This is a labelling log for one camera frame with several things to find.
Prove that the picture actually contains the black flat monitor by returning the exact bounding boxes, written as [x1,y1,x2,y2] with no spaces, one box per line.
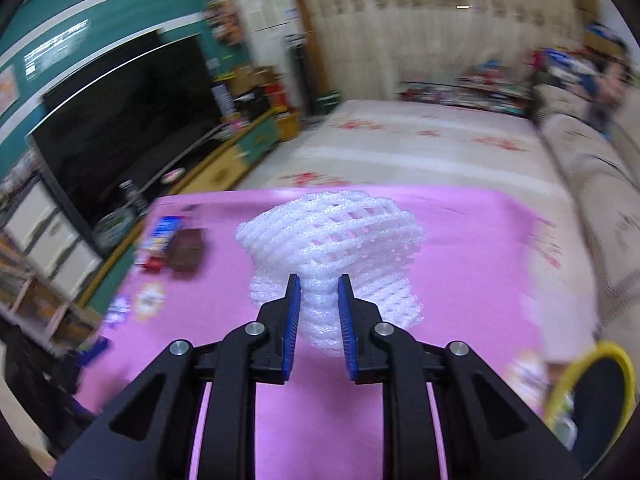
[42,29,161,111]

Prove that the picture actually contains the row of plush toys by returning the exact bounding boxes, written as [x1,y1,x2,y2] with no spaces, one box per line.
[585,20,636,131]

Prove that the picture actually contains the beige sofa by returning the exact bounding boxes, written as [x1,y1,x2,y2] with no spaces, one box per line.
[530,82,640,351]

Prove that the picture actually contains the green and yellow cabinet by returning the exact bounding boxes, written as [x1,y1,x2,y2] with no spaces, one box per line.
[75,110,281,311]

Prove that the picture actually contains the cream embroidered curtain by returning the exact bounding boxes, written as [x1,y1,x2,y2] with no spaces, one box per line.
[290,0,586,101]

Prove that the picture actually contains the bookshelf with books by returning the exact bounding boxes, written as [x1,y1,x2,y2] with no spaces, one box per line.
[0,240,101,356]

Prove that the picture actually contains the black tower fan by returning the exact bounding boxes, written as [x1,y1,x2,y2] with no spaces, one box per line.
[285,35,314,111]

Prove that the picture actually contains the clear water bottle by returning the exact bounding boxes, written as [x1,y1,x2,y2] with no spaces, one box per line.
[119,180,151,211]

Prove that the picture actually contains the open cardboard boxes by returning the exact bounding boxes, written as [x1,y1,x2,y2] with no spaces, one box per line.
[215,65,281,106]

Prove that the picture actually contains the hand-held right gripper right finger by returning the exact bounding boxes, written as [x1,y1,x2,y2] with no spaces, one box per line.
[337,273,583,480]

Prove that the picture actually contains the large curved black television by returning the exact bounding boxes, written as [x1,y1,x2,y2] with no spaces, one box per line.
[27,35,223,231]

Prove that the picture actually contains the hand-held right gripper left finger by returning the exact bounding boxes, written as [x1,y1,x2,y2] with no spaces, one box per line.
[52,272,302,480]

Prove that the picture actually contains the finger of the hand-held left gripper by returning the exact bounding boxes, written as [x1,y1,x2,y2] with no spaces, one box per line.
[65,337,112,368]

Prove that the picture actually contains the white drawer unit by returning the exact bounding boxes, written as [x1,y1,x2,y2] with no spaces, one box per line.
[0,175,103,291]

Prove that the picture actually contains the green crate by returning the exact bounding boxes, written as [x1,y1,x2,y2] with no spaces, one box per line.
[312,91,341,116]

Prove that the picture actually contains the brown wallet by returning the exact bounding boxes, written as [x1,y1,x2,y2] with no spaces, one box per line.
[167,228,206,274]

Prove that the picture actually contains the hanging flower decoration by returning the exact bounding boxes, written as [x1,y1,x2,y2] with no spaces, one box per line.
[205,0,246,46]

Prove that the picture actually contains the stacked cardboard boxes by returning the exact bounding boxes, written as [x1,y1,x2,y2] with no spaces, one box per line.
[575,0,601,26]

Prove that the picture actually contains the clear glass bowl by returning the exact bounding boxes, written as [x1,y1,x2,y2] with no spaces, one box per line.
[92,207,138,251]

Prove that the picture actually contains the blue starry toy case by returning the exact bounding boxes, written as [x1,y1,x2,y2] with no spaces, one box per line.
[542,47,601,91]

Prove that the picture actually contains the cream floral mattress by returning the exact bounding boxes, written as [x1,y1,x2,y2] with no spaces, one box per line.
[232,99,598,361]

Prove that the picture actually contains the low cluttered shelf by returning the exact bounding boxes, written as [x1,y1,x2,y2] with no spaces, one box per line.
[397,67,533,116]

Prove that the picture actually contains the small blue and white box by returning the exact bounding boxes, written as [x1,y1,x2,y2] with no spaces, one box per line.
[141,216,181,257]

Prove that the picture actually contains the yellow rimmed black bin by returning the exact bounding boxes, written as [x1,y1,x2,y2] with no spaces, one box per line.
[542,341,637,476]

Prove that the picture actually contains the pink floral tablecloth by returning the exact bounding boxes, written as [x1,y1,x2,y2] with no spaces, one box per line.
[70,185,566,480]

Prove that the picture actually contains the pink wall art panel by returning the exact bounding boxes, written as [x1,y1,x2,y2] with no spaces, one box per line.
[0,65,21,111]

